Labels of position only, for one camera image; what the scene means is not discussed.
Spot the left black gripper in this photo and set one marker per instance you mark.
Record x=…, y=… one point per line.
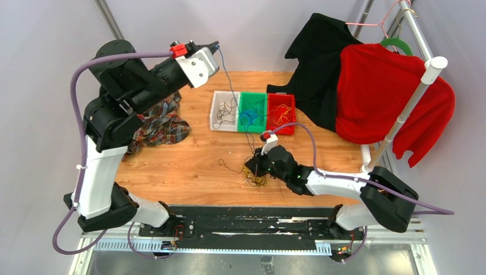
x=195, y=47

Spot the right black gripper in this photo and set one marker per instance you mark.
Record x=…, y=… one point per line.
x=255, y=164

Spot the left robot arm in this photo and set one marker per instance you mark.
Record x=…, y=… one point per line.
x=109, y=94

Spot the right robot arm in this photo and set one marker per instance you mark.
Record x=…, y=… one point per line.
x=383, y=199

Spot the white plastic bin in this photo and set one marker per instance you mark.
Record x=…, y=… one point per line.
x=224, y=112

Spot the green plastic bin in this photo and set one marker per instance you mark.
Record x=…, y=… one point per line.
x=252, y=112

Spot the red plastic bin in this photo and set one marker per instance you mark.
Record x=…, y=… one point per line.
x=280, y=110

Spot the plaid flannel shirt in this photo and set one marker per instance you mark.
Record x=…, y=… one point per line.
x=161, y=125

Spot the black t-shirt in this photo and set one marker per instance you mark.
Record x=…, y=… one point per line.
x=313, y=84

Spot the red sweater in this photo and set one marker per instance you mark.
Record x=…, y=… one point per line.
x=374, y=86

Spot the green hanger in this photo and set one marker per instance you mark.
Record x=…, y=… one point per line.
x=398, y=43

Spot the white clothes rack pole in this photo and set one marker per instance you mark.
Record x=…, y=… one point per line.
x=433, y=68

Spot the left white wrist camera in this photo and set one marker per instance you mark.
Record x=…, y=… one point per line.
x=199, y=67

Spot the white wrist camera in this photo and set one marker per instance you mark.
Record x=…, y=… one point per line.
x=270, y=140
x=199, y=67

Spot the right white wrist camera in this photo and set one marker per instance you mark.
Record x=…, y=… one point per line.
x=270, y=140

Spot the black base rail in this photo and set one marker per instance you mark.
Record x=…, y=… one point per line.
x=250, y=228

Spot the pink wire hanger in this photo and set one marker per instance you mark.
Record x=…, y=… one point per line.
x=401, y=7

